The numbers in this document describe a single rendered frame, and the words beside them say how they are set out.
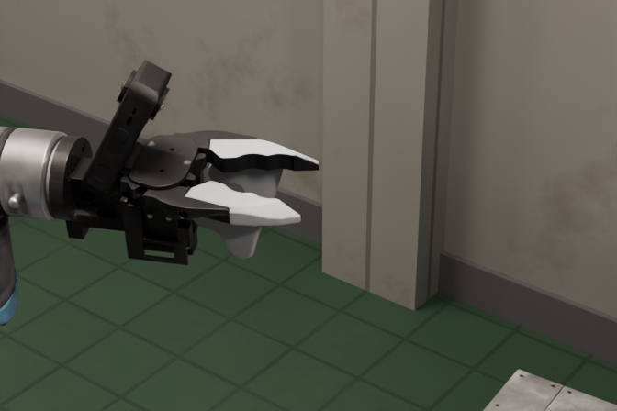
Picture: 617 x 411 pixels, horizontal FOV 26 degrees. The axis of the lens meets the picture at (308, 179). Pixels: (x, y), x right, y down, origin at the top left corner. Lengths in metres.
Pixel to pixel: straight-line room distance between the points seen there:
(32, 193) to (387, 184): 2.28
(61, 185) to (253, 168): 0.16
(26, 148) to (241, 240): 0.20
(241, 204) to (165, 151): 0.09
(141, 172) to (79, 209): 0.08
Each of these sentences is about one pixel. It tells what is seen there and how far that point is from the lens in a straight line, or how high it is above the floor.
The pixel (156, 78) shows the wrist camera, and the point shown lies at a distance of 1.05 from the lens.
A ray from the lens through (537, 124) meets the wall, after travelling 3.19.
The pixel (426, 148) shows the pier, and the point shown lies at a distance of 3.25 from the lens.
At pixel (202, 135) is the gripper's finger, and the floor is 1.47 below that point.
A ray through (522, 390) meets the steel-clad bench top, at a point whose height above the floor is 0.80.
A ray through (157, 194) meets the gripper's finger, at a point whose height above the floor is 1.46.
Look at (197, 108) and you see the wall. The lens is 3.88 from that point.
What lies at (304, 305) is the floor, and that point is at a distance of 3.49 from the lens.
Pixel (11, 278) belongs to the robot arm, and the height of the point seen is 1.33.
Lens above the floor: 1.98
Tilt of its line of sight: 29 degrees down
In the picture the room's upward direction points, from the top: straight up
